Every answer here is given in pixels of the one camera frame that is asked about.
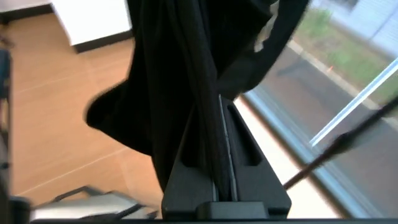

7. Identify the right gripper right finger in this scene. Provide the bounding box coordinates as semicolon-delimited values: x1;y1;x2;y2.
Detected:
218;95;292;218

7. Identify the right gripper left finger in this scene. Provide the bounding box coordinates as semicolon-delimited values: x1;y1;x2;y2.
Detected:
161;107;218;219

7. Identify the black garment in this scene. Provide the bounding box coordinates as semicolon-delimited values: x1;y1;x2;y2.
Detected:
83;0;312;202

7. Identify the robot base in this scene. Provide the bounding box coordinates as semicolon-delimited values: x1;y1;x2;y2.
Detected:
0;49;159;221

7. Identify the black clothes rack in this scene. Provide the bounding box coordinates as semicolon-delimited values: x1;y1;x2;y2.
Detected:
282;96;398;190

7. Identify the window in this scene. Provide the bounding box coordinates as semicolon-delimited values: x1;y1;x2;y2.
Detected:
242;0;398;218

